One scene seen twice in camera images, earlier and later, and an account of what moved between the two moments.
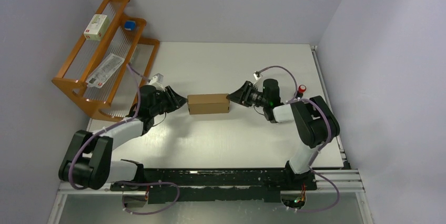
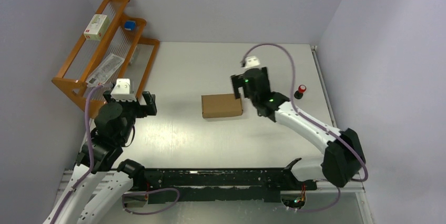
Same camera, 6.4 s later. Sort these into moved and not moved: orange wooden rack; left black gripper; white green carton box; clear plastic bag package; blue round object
Moved: left black gripper
Not moved: white green carton box; blue round object; orange wooden rack; clear plastic bag package
